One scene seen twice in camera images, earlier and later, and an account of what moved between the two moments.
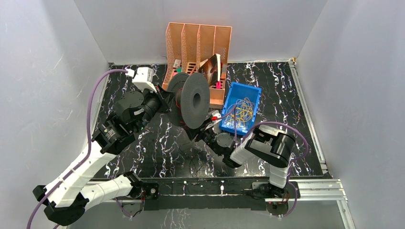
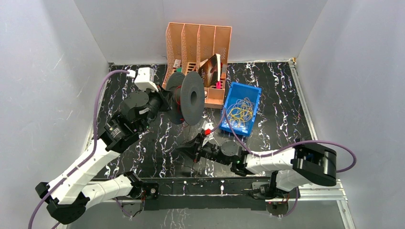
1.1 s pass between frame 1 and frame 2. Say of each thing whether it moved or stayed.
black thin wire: moved
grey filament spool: moved
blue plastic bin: stayed
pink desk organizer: stayed
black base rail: stayed
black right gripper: moved
